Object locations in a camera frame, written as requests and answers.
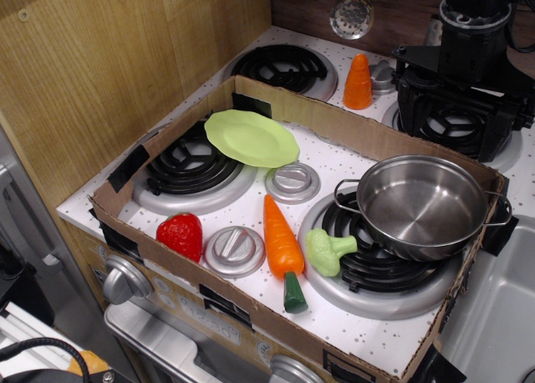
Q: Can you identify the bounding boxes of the silver oven knob right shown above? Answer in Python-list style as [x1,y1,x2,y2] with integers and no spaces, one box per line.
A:
[268,355,324,383]

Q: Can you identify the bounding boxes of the hanging silver slotted spoon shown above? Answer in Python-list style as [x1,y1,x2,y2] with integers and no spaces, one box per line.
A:
[329,0,375,40]

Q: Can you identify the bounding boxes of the orange plastic cone toy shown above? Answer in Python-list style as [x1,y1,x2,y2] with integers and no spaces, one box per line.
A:
[343,54,372,110]

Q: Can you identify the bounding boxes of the silver oven knob left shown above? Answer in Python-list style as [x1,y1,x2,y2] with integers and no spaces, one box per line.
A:
[103,255,154,305]

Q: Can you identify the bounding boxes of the black cable bottom left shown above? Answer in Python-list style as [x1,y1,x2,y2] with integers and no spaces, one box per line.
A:
[0,337,91,383]

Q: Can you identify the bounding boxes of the orange toy carrot green stem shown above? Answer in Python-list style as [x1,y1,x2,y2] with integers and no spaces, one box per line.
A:
[263,194,308,314]

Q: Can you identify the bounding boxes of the light green plastic plate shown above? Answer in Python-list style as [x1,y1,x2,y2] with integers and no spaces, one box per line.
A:
[205,110,300,169]

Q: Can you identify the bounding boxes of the front left black burner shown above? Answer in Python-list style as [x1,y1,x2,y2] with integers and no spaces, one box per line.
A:
[133,120,257,216]

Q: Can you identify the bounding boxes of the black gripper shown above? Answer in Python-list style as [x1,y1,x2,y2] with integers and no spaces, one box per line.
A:
[392,46,534,162]

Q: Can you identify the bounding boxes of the front right black burner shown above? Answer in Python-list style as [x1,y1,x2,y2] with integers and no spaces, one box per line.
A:
[298,189,463,320]

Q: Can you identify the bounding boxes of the grey sink basin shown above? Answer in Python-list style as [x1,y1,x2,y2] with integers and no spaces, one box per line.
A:
[440,216,534,382]

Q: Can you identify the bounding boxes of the silver oven door handle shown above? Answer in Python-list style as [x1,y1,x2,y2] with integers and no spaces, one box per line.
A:
[104,302,269,382]

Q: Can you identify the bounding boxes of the silver stove knob back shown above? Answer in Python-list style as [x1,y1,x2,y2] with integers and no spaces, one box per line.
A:
[369,59,395,95]

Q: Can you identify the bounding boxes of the black burner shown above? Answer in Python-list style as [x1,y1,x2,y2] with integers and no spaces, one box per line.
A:
[223,44,338,101]
[380,100,524,174]
[298,189,463,320]
[133,120,257,216]

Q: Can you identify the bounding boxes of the red toy strawberry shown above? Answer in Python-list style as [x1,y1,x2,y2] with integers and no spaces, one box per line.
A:
[156,212,203,263]

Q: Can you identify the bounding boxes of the back left black burner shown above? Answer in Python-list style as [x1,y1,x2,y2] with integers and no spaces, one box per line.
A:
[223,44,338,101]

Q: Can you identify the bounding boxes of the silver oven knob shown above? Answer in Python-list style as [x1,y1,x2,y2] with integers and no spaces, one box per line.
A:
[103,255,154,305]
[268,355,324,383]

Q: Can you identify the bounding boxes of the back right black burner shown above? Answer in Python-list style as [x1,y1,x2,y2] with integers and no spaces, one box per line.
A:
[380,100,524,174]

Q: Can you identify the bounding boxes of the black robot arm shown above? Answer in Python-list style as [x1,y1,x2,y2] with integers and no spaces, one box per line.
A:
[392,0,534,162]

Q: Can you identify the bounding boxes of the light green toy broccoli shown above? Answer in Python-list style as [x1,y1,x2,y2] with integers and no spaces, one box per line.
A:
[305,228,358,277]

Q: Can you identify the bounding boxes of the stainless steel pot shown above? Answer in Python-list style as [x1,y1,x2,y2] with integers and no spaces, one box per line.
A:
[353,154,512,262]

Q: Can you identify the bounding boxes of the brown cardboard fence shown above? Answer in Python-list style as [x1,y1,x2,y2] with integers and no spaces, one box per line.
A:
[91,76,509,382]

